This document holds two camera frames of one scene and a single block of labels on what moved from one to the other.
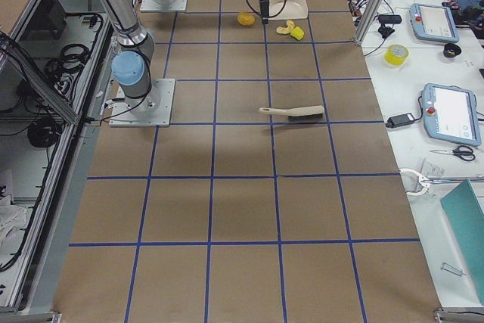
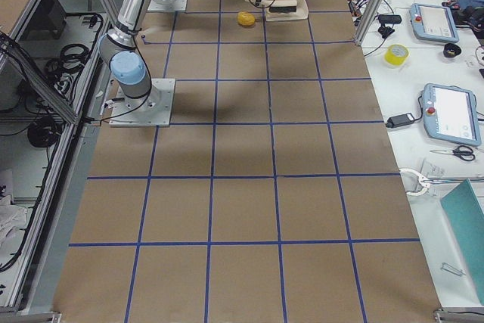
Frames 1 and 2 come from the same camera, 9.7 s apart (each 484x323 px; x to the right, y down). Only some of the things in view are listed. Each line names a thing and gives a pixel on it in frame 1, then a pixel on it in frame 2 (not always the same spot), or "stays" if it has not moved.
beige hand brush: (299, 113) → (277, 6)
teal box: (466, 211) stays
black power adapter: (399, 120) stays
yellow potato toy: (246, 18) stays
